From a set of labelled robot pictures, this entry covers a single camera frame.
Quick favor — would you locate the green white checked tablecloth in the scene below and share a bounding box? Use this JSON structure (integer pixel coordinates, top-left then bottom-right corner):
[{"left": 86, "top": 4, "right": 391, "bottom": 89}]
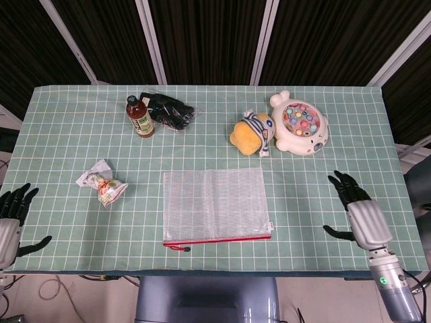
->
[{"left": 6, "top": 84, "right": 424, "bottom": 279}]

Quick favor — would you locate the clear zipper pouch red trim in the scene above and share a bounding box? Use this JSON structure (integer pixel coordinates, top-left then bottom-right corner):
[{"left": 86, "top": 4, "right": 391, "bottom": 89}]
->
[{"left": 162, "top": 167, "right": 274, "bottom": 252}]

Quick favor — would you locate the white seal fishing game toy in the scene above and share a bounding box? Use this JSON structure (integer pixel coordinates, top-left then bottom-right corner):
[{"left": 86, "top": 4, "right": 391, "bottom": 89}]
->
[{"left": 270, "top": 89, "right": 330, "bottom": 157}]

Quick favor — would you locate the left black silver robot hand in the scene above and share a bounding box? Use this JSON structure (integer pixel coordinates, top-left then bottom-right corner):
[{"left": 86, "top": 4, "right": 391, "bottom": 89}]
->
[{"left": 0, "top": 183, "right": 53, "bottom": 270}]

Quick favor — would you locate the black pleated curtain panel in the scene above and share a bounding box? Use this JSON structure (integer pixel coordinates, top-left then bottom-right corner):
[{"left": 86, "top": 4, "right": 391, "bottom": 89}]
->
[
  {"left": 259, "top": 0, "right": 431, "bottom": 87},
  {"left": 382, "top": 38, "right": 431, "bottom": 145},
  {"left": 147, "top": 0, "right": 269, "bottom": 85},
  {"left": 46, "top": 0, "right": 159, "bottom": 85},
  {"left": 0, "top": 0, "right": 92, "bottom": 114}
]

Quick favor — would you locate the yellow plush toy striped hat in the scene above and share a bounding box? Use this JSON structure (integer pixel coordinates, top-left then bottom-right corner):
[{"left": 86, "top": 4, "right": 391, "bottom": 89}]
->
[{"left": 229, "top": 109, "right": 277, "bottom": 158}]

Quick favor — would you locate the person leg in dark trousers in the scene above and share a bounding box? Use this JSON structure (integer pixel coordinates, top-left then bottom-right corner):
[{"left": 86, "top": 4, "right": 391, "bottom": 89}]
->
[{"left": 403, "top": 164, "right": 431, "bottom": 216}]

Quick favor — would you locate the black packaged item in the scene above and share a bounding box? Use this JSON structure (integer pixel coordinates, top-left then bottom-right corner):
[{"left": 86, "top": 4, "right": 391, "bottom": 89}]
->
[{"left": 139, "top": 92, "right": 196, "bottom": 132}]

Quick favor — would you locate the beige floor cable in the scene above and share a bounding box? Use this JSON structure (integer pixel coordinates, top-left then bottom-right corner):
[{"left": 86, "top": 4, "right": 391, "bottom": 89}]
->
[{"left": 38, "top": 275, "right": 82, "bottom": 303}]

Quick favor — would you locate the brown tea drink bottle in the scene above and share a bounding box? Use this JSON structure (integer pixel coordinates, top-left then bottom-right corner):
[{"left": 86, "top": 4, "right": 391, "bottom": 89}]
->
[{"left": 126, "top": 95, "right": 156, "bottom": 138}]

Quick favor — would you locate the white frame post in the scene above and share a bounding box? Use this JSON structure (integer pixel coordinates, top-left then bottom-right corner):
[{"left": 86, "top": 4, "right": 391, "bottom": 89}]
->
[
  {"left": 249, "top": 0, "right": 281, "bottom": 85},
  {"left": 134, "top": 0, "right": 168, "bottom": 85},
  {"left": 38, "top": 0, "right": 101, "bottom": 85},
  {"left": 366, "top": 12, "right": 431, "bottom": 88}
]

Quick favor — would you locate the blue-grey robot torso base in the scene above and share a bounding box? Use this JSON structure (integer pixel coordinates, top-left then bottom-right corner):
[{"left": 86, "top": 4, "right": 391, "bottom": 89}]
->
[{"left": 134, "top": 276, "right": 280, "bottom": 323}]

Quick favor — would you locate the crumpled nut snack packet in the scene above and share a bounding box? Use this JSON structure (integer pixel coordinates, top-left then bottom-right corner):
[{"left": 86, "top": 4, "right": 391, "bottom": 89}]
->
[{"left": 75, "top": 159, "right": 129, "bottom": 208}]

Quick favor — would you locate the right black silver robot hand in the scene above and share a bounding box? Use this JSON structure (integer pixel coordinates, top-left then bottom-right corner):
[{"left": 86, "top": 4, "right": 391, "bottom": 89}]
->
[{"left": 323, "top": 170, "right": 394, "bottom": 252}]

